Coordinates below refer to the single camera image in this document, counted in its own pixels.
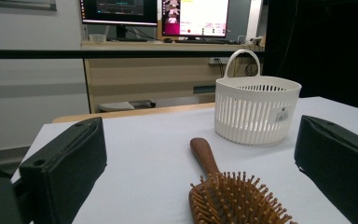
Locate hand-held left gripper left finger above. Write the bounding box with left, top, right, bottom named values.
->
left=18, top=117, right=108, bottom=224

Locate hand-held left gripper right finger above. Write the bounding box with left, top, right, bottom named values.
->
left=294, top=115, right=358, bottom=224

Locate white slotted plastic basket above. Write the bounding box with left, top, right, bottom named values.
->
left=213, top=49, right=302, bottom=147

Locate wooden hairbrush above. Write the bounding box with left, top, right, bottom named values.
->
left=188, top=137, right=299, bottom=224

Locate grey chair base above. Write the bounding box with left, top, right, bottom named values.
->
left=98, top=99, right=157, bottom=113

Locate wooden table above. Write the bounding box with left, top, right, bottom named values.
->
left=51, top=102, right=216, bottom=124

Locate white table board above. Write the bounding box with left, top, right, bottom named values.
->
left=10, top=96, right=358, bottom=224

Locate black curtain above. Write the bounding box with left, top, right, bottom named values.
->
left=262, top=0, right=358, bottom=114

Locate light wooden desk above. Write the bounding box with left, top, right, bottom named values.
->
left=81, top=40, right=266, bottom=114

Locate small clear plastic container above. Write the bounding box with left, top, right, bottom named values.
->
left=89, top=33, right=107, bottom=43

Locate white power strip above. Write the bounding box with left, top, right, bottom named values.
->
left=208, top=57, right=231, bottom=66

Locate dark-screen computer monitor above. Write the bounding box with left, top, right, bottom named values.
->
left=79, top=0, right=158, bottom=41

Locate black keyboard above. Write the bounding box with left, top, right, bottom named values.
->
left=174, top=37, right=231, bottom=45

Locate bright-screen computer monitor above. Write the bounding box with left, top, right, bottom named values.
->
left=160, top=0, right=230, bottom=41

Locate black horizontal frame bar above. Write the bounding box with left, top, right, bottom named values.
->
left=0, top=49, right=266, bottom=60

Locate grey framed wall board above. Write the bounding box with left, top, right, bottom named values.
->
left=0, top=0, right=58, bottom=12

